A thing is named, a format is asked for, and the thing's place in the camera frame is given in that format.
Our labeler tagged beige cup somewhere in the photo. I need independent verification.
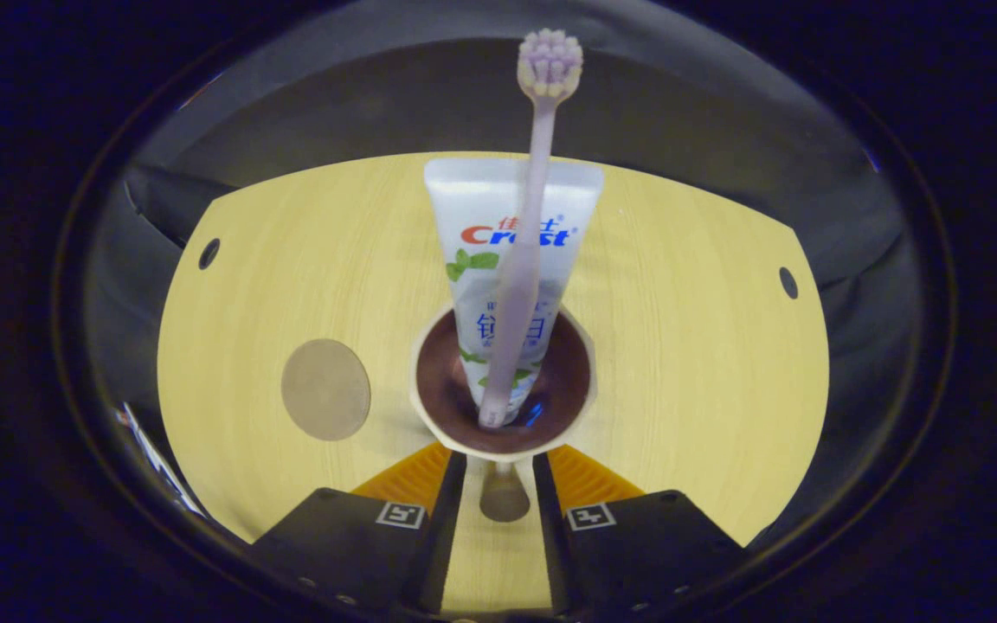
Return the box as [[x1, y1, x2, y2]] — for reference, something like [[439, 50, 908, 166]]
[[409, 303, 597, 524]]

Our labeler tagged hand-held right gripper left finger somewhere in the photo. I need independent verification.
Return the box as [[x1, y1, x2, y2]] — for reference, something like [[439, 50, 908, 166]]
[[248, 443, 468, 615]]

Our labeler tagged brown round coaster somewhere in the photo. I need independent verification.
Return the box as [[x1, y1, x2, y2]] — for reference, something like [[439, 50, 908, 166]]
[[280, 338, 372, 442]]

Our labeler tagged white toothpaste tube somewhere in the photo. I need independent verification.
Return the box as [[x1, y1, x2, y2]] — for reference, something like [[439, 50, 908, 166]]
[[423, 157, 606, 416]]

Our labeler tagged wooden desktop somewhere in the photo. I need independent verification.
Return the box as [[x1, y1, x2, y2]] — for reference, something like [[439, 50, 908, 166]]
[[157, 152, 831, 615]]

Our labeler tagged pink toothbrush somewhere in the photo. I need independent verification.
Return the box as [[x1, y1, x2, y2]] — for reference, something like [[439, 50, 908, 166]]
[[479, 29, 585, 431]]

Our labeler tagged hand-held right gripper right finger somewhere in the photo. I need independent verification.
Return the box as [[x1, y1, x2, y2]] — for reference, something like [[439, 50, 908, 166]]
[[533, 443, 750, 615]]

